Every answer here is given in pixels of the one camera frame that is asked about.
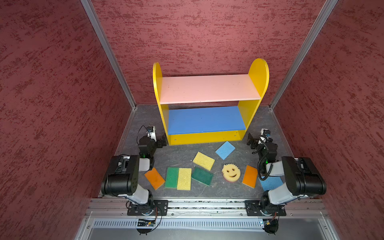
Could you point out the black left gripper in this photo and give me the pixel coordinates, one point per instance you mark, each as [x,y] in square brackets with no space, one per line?
[160,142]

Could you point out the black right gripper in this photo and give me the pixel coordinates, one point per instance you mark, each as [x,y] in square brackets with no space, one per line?
[253,142]

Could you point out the blue sponge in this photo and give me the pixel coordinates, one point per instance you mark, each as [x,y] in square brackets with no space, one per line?
[225,150]
[271,183]

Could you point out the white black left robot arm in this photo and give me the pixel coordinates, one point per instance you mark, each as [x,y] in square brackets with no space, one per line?
[122,177]

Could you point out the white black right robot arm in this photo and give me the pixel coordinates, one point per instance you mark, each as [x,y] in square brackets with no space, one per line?
[302,178]

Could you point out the yellow shelf pink blue boards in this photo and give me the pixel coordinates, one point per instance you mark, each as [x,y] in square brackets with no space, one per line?
[209,109]

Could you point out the orange sponge right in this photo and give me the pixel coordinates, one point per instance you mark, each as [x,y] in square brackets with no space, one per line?
[250,177]

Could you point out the orange sponge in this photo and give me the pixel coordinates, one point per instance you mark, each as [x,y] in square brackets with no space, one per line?
[250,177]
[154,178]

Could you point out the orange sponge left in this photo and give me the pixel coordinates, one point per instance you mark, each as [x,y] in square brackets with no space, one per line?
[154,178]

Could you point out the yellow smiley face sponge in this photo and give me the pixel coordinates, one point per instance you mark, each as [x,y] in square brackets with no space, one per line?
[231,172]

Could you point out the light green sponge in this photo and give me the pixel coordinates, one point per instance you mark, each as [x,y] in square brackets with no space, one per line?
[172,178]

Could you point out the yellow sponge lower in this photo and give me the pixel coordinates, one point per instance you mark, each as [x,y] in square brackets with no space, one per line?
[184,179]

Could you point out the yellow sponge upper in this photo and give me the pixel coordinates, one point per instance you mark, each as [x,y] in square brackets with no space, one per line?
[204,161]

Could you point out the dark green scrub sponge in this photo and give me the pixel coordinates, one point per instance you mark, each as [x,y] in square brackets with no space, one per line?
[202,176]

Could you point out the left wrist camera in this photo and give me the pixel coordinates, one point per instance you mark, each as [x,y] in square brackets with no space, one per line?
[151,131]

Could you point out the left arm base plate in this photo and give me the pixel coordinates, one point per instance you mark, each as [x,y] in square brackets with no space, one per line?
[159,207]

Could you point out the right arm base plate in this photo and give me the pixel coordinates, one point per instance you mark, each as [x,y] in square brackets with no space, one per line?
[253,208]

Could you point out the aluminium rail frame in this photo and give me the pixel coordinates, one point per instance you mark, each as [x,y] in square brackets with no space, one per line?
[200,214]

